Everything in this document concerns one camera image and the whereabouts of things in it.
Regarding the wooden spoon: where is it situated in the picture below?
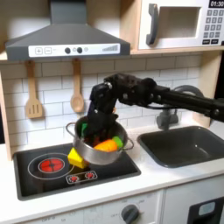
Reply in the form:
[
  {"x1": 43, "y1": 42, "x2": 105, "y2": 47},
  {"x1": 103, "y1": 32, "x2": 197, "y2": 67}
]
[{"x1": 69, "y1": 58, "x2": 86, "y2": 114}]

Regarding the steel pot with handles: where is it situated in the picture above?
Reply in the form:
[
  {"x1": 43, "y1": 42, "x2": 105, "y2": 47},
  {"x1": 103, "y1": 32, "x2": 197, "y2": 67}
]
[{"x1": 65, "y1": 115, "x2": 135, "y2": 166}]

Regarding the green toy block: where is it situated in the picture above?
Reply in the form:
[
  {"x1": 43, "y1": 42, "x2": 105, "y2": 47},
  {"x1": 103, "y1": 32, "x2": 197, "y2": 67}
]
[{"x1": 80, "y1": 122, "x2": 88, "y2": 138}]

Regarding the orange toy carrot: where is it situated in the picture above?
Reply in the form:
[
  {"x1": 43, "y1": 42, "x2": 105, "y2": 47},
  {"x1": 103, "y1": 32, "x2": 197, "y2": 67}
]
[{"x1": 94, "y1": 136, "x2": 124, "y2": 153}]

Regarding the yellow toy block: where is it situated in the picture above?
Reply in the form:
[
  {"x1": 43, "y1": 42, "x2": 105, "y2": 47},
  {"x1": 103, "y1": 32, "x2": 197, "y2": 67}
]
[{"x1": 67, "y1": 147, "x2": 90, "y2": 170}]

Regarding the dark grey tap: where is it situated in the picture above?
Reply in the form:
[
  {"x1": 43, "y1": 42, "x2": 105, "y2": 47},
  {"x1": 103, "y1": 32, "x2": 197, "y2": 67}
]
[{"x1": 156, "y1": 85, "x2": 207, "y2": 130}]

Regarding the wooden slotted spatula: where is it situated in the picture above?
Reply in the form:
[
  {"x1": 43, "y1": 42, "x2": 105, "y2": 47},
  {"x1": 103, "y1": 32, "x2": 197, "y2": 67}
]
[{"x1": 24, "y1": 60, "x2": 45, "y2": 120}]

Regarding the black stove cooktop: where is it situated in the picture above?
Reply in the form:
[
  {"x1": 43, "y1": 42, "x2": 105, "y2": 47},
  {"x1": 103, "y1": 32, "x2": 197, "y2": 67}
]
[{"x1": 12, "y1": 136, "x2": 142, "y2": 201}]

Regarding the dark grey sink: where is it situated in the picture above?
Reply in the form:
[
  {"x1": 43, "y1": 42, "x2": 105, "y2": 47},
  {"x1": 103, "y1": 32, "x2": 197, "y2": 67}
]
[{"x1": 136, "y1": 125, "x2": 224, "y2": 169}]

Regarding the grey range hood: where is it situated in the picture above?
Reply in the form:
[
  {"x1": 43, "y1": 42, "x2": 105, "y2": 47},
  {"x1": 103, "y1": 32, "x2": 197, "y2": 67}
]
[{"x1": 4, "y1": 0, "x2": 131, "y2": 61}]

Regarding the grey oven knob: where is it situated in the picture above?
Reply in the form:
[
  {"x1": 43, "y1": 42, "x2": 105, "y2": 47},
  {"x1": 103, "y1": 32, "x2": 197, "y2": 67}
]
[{"x1": 121, "y1": 204, "x2": 140, "y2": 224}]

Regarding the white toy microwave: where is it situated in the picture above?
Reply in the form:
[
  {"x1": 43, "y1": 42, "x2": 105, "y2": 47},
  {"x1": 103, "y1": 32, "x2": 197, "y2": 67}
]
[{"x1": 137, "y1": 0, "x2": 224, "y2": 51}]

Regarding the black dishwasher panel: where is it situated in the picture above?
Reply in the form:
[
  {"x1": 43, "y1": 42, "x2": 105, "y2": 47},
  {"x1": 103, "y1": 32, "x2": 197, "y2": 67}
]
[{"x1": 186, "y1": 197, "x2": 224, "y2": 224}]

